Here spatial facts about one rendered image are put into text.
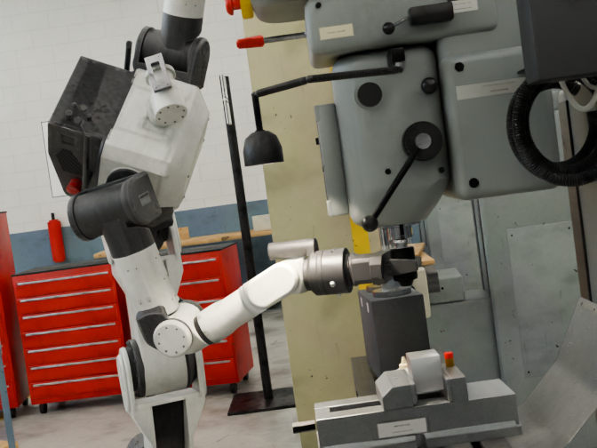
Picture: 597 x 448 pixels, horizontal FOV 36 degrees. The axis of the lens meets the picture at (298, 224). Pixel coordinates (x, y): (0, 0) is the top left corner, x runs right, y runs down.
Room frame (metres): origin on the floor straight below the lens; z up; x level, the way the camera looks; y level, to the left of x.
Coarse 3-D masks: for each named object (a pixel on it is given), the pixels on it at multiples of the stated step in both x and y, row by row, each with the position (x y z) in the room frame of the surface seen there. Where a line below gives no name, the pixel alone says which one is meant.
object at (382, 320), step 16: (368, 288) 2.19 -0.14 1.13; (400, 288) 2.09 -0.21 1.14; (368, 304) 2.10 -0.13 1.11; (384, 304) 2.05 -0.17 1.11; (400, 304) 2.05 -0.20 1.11; (416, 304) 2.05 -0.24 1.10; (368, 320) 2.13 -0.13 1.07; (384, 320) 2.05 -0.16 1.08; (400, 320) 2.05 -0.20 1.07; (416, 320) 2.05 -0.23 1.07; (368, 336) 2.17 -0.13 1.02; (384, 336) 2.05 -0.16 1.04; (400, 336) 2.05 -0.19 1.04; (416, 336) 2.05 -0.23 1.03; (368, 352) 2.21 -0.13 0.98; (384, 352) 2.04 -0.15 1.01; (400, 352) 2.05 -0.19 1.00; (384, 368) 2.04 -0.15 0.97
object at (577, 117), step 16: (560, 96) 1.88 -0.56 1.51; (576, 96) 1.77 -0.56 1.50; (592, 96) 1.68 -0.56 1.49; (560, 112) 1.88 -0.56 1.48; (576, 112) 1.79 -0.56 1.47; (576, 128) 1.80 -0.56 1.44; (576, 144) 1.81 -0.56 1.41; (576, 192) 1.83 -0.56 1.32; (592, 192) 1.74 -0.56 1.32; (576, 208) 1.85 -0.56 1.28; (592, 208) 1.76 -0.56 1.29; (576, 224) 1.86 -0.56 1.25; (592, 224) 1.77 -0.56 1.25; (576, 240) 1.87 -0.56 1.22; (592, 240) 1.78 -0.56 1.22; (576, 256) 1.89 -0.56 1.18; (592, 256) 1.79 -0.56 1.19; (592, 272) 1.81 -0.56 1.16; (592, 288) 1.82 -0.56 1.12
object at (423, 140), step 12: (408, 132) 1.62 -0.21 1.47; (420, 132) 1.62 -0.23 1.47; (432, 132) 1.62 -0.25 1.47; (408, 144) 1.62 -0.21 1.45; (420, 144) 1.61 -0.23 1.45; (432, 144) 1.62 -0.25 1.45; (420, 156) 1.62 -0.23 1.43; (432, 156) 1.62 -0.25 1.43; (408, 168) 1.62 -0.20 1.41; (396, 180) 1.62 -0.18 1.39; (384, 204) 1.62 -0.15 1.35; (372, 216) 1.62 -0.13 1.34; (372, 228) 1.61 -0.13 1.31
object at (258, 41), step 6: (252, 36) 1.85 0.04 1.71; (258, 36) 1.84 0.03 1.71; (270, 36) 1.85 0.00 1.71; (276, 36) 1.85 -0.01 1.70; (282, 36) 1.85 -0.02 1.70; (288, 36) 1.85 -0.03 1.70; (294, 36) 1.85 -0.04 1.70; (300, 36) 1.85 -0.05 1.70; (240, 42) 1.84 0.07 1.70; (246, 42) 1.84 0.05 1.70; (252, 42) 1.84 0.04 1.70; (258, 42) 1.84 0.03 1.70; (264, 42) 1.85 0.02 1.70; (270, 42) 1.85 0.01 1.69; (240, 48) 1.85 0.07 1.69
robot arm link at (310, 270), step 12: (300, 240) 1.80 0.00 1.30; (312, 240) 1.79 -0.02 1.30; (276, 252) 1.80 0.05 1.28; (288, 252) 1.79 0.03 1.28; (300, 252) 1.79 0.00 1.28; (312, 252) 1.78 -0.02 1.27; (300, 264) 1.78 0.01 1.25; (312, 264) 1.76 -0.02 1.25; (300, 276) 1.77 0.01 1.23; (312, 276) 1.75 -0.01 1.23; (300, 288) 1.77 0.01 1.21; (312, 288) 1.76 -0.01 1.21; (324, 288) 1.76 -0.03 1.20
